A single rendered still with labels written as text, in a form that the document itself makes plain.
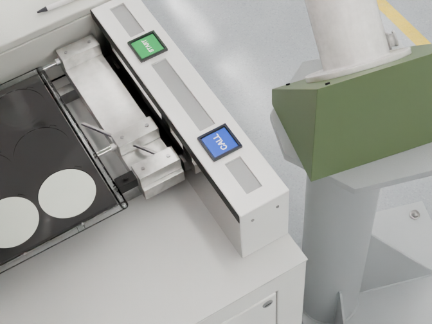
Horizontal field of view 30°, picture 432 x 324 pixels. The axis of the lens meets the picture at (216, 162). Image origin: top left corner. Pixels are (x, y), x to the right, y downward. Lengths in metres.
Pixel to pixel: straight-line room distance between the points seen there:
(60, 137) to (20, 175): 0.10
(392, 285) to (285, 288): 0.88
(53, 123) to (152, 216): 0.25
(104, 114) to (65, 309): 0.37
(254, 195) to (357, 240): 0.58
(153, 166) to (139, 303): 0.23
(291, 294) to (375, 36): 0.48
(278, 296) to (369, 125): 0.34
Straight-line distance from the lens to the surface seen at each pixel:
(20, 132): 1.51
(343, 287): 2.03
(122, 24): 1.56
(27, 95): 1.56
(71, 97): 1.62
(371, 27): 1.41
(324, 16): 1.41
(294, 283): 1.45
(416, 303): 2.28
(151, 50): 1.49
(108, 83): 1.57
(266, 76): 2.70
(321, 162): 1.43
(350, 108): 1.34
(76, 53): 1.59
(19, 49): 1.59
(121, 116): 1.51
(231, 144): 1.34
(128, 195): 1.46
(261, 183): 1.30
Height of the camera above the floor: 2.05
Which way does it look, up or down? 55 degrees down
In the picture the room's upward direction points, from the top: 6 degrees counter-clockwise
